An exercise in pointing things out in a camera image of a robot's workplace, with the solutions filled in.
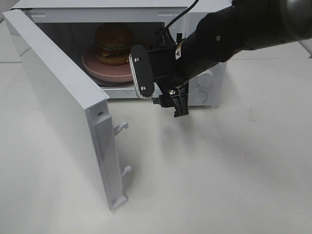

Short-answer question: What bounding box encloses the white lower microwave knob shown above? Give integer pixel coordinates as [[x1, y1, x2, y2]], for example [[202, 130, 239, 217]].
[[195, 69, 214, 86]]

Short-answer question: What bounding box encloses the white microwave oven body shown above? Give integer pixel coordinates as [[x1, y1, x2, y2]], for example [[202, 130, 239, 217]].
[[9, 0, 191, 99]]

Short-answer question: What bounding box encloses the toy hamburger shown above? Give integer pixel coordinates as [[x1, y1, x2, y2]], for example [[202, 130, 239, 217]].
[[95, 22, 136, 66]]

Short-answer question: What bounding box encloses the white round door button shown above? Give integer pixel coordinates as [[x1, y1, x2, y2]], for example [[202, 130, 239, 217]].
[[193, 91, 208, 103]]

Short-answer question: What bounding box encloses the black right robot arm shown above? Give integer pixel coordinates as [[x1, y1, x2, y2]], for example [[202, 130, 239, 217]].
[[139, 0, 312, 117]]

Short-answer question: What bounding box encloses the pink round plate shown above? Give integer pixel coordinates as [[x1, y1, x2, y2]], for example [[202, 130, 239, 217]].
[[82, 46, 133, 83]]

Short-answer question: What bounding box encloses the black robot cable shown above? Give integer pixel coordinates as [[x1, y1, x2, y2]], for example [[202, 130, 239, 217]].
[[165, 0, 199, 29]]

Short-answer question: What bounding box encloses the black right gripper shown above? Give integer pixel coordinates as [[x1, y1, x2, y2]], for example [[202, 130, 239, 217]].
[[148, 27, 195, 117]]

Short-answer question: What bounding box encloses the white microwave door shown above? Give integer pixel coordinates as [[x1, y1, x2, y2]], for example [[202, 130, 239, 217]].
[[4, 9, 131, 210]]

